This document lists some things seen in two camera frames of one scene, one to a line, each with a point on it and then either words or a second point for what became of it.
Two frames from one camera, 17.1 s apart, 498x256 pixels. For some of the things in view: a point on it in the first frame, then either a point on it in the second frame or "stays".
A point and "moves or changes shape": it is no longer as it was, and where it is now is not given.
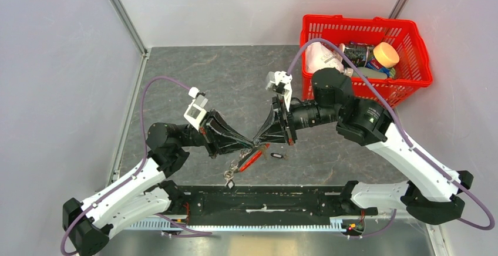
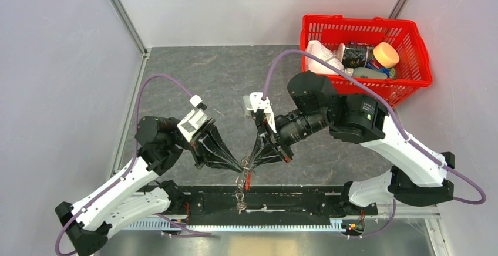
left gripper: (221, 145) to (208, 142)
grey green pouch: (370, 72) stays
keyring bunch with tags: (247, 158) moves or changes shape
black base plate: (265, 205) stays
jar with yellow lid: (385, 57) stays
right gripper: (272, 131) to (268, 151)
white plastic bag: (319, 56) stays
